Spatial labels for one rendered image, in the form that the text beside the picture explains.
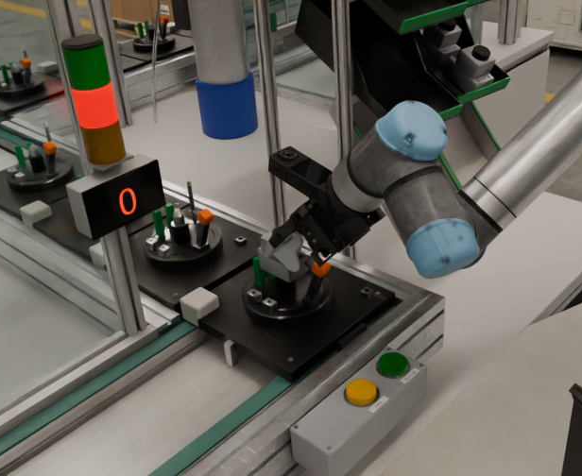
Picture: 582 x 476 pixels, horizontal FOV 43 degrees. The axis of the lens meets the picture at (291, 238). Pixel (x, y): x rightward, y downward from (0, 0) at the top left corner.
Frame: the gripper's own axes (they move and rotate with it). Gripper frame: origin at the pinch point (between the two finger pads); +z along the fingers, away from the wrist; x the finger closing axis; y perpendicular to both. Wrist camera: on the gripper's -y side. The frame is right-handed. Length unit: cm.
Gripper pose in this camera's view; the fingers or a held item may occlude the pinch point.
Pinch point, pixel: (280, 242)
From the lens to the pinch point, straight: 111.3
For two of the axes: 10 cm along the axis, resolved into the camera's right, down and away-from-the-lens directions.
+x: 6.8, -4.2, 6.0
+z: -4.3, 4.3, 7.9
